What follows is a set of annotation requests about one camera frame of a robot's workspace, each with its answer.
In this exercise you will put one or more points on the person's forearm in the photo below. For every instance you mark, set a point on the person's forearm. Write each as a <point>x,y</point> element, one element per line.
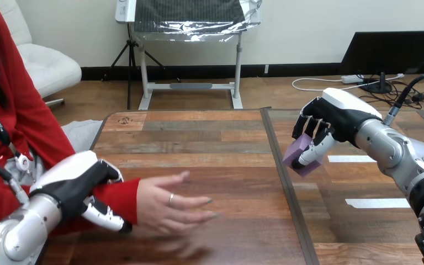
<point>115,199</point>

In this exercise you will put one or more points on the foil sheet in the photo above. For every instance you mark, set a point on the foil sheet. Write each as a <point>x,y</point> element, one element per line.
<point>197,20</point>

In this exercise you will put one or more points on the person's body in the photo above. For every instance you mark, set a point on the person's body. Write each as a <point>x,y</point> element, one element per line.
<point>11,120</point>

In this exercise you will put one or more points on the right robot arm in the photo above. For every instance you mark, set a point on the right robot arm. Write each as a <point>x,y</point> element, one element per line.
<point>409,164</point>

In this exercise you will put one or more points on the black tripod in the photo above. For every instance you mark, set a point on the black tripod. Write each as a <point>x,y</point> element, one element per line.
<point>129,62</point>

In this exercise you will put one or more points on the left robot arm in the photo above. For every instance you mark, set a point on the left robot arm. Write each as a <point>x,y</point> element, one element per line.
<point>18,230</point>

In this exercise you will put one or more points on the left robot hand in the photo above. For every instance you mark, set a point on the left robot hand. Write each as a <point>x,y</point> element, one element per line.
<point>69,184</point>

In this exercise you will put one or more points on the dark screen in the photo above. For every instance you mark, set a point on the dark screen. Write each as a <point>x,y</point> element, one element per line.
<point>387,55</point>

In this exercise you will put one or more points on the white desk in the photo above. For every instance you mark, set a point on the white desk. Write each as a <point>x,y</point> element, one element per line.
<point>193,73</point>

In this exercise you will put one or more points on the white cushioned chair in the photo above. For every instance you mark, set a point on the white cushioned chair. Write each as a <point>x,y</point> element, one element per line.
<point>42,60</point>

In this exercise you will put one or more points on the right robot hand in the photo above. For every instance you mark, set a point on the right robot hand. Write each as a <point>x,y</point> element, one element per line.
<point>338,113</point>

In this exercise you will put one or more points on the person's hand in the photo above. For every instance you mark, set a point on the person's hand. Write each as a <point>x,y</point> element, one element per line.
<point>168,206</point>

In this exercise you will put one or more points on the purple block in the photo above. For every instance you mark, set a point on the purple block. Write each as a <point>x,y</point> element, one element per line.
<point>299,155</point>

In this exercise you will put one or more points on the white power strip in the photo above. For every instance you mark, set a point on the white power strip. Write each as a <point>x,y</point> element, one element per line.
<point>351,79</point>

